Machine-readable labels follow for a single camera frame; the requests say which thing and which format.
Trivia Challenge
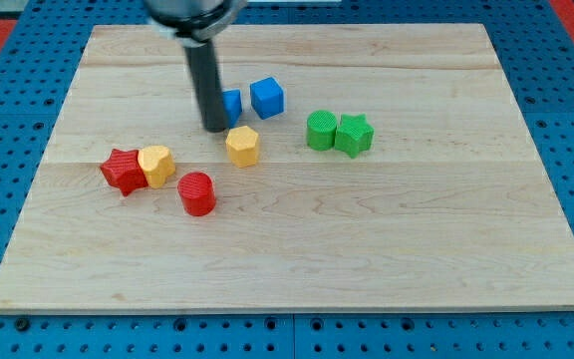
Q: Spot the yellow hexagon block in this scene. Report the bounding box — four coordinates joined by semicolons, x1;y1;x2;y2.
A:
225;126;260;168

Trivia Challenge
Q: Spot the green star block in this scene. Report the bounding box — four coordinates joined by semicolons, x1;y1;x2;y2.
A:
334;114;375;159

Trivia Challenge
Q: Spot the yellow heart block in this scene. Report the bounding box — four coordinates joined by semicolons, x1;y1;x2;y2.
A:
138;145;176;188

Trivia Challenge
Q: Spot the red star block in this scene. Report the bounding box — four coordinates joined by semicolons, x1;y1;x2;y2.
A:
100;149;148;196

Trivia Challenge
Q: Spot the green cylinder block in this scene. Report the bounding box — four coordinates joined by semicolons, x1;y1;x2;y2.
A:
306;110;338;151

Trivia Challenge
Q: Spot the wooden board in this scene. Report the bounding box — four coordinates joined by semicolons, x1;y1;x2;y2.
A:
0;23;574;315

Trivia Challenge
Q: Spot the blue cube block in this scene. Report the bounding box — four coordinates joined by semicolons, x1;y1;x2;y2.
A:
250;77;285;120

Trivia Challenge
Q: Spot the red cylinder block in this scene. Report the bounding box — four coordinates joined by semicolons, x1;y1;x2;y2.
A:
177;172;216;216

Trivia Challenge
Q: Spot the blue block behind pusher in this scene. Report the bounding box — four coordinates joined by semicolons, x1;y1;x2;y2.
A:
223;89;242;129

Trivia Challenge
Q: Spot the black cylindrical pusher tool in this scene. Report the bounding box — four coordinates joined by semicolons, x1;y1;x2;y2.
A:
183;40;228;133

